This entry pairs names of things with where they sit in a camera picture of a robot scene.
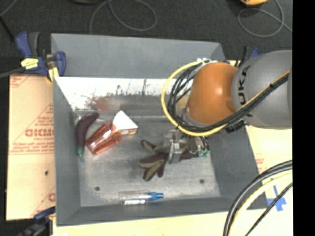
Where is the dark brown and olive glove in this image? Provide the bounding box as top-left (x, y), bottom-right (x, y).
top-left (138, 139), bottom-right (197, 182)

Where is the grey metal bin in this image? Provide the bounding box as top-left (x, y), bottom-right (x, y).
top-left (50, 33), bottom-right (268, 226)

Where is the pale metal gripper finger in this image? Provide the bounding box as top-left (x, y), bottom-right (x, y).
top-left (168, 143), bottom-right (183, 165)
top-left (166, 129), bottom-right (179, 145)

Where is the brown cardboard board, red print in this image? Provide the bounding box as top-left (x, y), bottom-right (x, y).
top-left (5, 73), bottom-right (58, 221)

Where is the purple toy eggplant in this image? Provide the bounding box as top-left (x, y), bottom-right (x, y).
top-left (74, 112), bottom-right (100, 162)

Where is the white triangular toy sandwich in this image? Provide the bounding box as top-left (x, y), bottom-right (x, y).
top-left (111, 110), bottom-right (139, 136)

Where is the clear tube with blue cap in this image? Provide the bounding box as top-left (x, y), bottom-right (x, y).
top-left (119, 190), bottom-right (164, 206)

